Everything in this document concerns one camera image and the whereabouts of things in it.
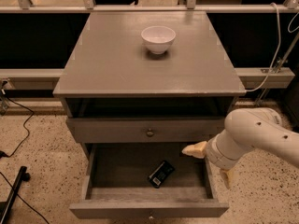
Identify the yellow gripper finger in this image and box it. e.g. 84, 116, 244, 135
220, 169, 234, 189
182, 141, 207, 159

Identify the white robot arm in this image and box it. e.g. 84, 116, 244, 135
182, 107, 299, 189

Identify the brass top drawer knob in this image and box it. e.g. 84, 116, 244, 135
146, 129, 154, 137

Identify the closed grey top drawer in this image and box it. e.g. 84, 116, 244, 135
66, 118, 224, 143

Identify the open grey middle drawer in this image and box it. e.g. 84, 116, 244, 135
70, 143, 229, 219

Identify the grey wooden drawer cabinet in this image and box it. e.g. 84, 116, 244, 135
52, 10, 247, 161

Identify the white ceramic bowl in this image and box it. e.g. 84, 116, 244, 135
141, 26, 176, 54

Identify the black wheeled stand base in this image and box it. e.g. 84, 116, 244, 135
0, 166, 30, 224

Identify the grey metal railing frame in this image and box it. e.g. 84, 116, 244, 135
0, 0, 299, 91

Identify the white cable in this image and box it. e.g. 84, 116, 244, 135
245, 2, 299, 93

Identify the black floor cable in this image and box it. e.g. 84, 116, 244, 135
0, 89, 36, 159

